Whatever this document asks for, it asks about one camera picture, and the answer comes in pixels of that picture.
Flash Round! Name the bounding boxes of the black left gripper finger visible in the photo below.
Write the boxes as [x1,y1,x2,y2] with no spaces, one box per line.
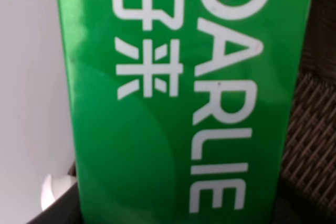
[29,163,83,223]

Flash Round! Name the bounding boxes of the blue Darlie toothpaste box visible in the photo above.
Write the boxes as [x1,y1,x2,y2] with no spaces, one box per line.
[58,0,311,223]

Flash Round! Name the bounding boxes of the pink bottle white cap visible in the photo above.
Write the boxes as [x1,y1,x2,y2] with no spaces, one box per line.
[40,174,77,211]

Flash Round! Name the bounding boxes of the dark brown wicker basket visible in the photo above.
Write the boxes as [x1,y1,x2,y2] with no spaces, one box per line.
[271,0,335,223]

